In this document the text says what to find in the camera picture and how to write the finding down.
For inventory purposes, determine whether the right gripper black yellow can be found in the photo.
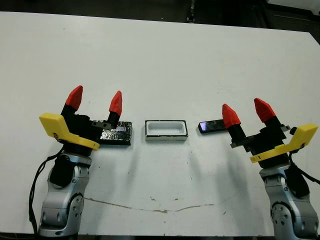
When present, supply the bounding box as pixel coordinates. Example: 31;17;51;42
221;97;319;170

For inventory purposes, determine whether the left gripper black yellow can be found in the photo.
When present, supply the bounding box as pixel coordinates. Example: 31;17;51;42
39;85;123;158

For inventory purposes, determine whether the black slim camera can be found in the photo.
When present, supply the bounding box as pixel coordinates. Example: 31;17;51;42
197;119;230;136

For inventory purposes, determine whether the glossy black box lid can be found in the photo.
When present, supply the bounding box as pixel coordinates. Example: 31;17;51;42
96;120;133;147

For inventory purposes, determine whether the dark cabinet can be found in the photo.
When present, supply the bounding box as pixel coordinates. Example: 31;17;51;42
259;0;320;48

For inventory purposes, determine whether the white-lined camera box base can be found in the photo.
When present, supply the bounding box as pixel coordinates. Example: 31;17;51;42
144;119;189;143

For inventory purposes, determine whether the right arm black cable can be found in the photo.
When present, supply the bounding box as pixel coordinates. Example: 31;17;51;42
288;149;320;185

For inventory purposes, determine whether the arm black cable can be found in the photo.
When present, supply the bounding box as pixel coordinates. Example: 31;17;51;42
28;152;65;236
288;149;320;185

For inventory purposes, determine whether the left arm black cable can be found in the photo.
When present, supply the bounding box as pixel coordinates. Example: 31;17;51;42
28;152;65;236

